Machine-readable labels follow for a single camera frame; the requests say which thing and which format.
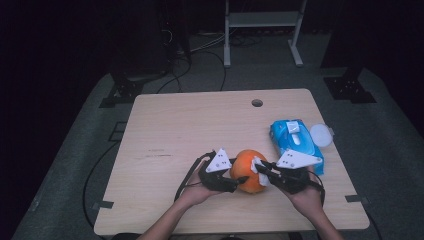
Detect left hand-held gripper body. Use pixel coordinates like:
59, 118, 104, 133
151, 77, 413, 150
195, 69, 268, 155
198, 148, 240, 194

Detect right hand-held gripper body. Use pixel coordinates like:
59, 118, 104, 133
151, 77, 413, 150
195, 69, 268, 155
269, 148, 324, 195

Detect orange plush toy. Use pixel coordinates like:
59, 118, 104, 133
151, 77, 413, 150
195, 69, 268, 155
229, 148, 270, 195

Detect blue wet wipes pack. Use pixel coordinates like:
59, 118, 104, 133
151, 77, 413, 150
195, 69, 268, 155
269, 119, 325, 177

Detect person's left hand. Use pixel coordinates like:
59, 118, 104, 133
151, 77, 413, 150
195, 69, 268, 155
175, 164, 218, 208

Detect person's right hand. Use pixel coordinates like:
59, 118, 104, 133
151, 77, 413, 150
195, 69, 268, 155
283, 166, 325, 218

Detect white round pack lid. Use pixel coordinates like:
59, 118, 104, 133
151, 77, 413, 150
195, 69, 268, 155
309, 122, 336, 148

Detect grey tape piece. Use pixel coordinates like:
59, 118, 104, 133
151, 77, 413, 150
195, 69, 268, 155
344, 194, 370, 205
92, 200, 115, 211

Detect black stand base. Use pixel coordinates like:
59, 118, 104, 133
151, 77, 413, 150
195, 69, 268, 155
322, 67, 378, 105
99, 70, 168, 109

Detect white metal stand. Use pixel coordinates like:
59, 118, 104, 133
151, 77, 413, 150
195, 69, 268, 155
223, 0, 308, 69

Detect right hand-held gripper black cable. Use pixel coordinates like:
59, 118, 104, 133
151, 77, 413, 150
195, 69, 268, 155
308, 169, 327, 206

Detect black floor cable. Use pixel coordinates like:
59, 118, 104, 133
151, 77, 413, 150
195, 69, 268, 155
155, 49, 228, 95
82, 141, 121, 232
366, 211, 384, 240

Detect white floor cables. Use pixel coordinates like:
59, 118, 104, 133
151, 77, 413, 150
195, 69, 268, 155
190, 31, 228, 55

